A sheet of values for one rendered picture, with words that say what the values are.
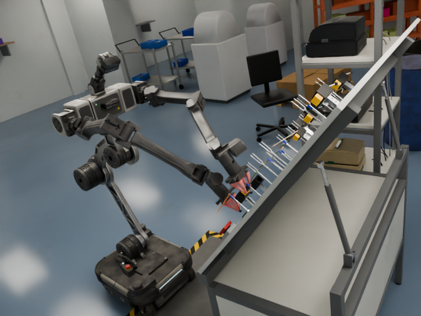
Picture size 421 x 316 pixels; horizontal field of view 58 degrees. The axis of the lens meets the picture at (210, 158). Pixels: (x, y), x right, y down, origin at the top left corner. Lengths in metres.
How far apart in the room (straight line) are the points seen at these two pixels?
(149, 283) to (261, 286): 1.12
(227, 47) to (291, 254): 4.97
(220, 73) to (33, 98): 4.70
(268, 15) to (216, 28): 2.02
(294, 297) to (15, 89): 8.32
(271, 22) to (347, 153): 5.87
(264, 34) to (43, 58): 4.91
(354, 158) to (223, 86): 4.12
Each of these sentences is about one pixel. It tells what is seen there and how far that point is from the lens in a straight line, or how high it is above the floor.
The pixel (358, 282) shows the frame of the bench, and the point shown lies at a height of 0.80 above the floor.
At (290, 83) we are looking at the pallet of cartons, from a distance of 5.88.
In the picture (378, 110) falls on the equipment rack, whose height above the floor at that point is 1.17.
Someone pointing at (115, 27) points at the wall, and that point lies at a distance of 8.80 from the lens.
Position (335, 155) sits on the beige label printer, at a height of 0.81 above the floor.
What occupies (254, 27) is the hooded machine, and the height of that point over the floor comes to 0.89.
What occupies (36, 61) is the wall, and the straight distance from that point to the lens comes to 9.53.
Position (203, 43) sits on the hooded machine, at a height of 1.01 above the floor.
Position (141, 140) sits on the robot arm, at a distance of 1.69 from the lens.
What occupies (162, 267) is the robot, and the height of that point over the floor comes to 0.24.
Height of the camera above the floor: 2.02
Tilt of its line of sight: 25 degrees down
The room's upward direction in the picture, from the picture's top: 11 degrees counter-clockwise
